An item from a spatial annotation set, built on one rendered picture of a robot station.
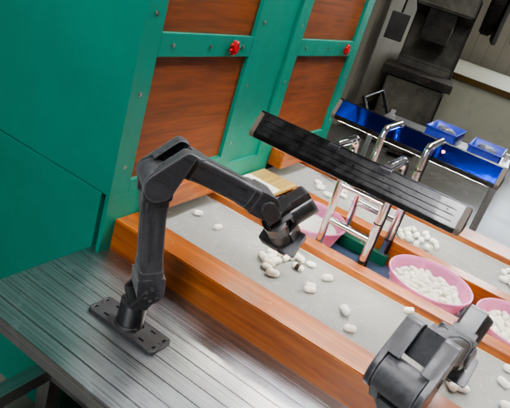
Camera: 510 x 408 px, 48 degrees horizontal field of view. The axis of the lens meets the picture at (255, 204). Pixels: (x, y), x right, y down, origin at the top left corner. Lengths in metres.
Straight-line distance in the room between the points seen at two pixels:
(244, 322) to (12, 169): 0.83
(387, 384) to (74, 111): 1.05
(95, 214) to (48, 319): 0.35
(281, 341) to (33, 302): 0.57
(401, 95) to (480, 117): 1.59
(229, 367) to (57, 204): 0.69
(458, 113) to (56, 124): 6.25
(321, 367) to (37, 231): 0.91
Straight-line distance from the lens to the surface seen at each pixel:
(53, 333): 1.32
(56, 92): 1.60
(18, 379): 1.72
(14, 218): 1.84
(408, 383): 0.87
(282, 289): 1.52
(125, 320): 1.32
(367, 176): 1.48
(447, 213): 1.44
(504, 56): 9.66
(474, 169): 1.98
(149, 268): 1.24
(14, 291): 1.43
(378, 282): 1.69
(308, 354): 1.35
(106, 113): 1.48
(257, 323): 1.38
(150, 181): 1.11
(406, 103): 6.07
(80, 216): 1.62
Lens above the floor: 1.52
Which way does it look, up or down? 24 degrees down
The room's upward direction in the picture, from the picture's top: 18 degrees clockwise
